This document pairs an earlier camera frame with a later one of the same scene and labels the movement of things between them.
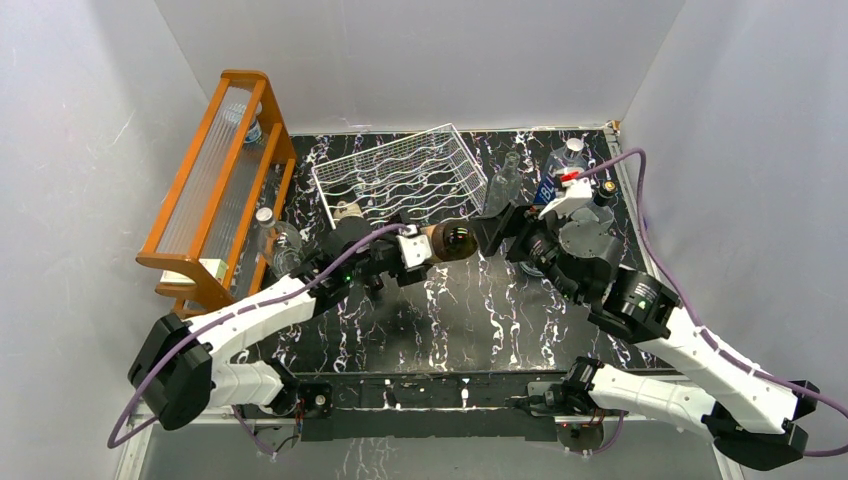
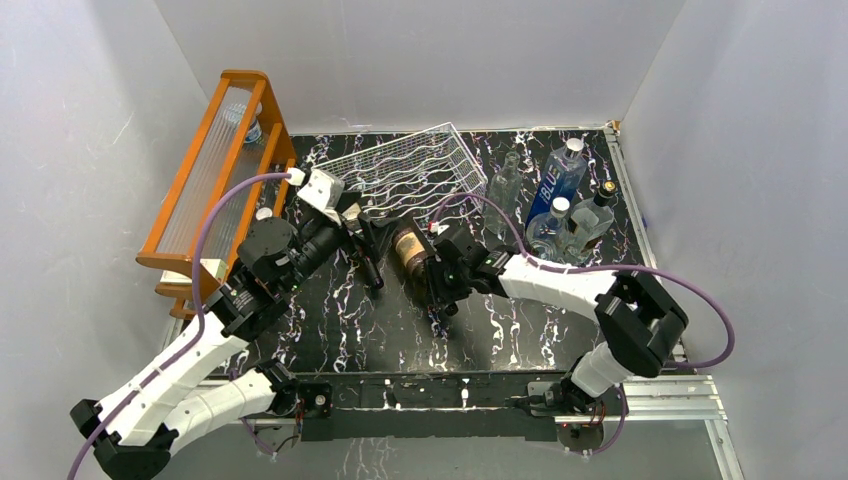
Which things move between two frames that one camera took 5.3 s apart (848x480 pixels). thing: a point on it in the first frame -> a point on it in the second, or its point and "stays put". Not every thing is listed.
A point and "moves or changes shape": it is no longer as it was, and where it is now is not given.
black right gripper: [492, 230] -> [437, 291]
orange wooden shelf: [240, 168] stays put
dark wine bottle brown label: [451, 240] moves or changes shape
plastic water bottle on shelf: [234, 114] stays put
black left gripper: [408, 276] -> [369, 227]
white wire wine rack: [422, 176] stays put
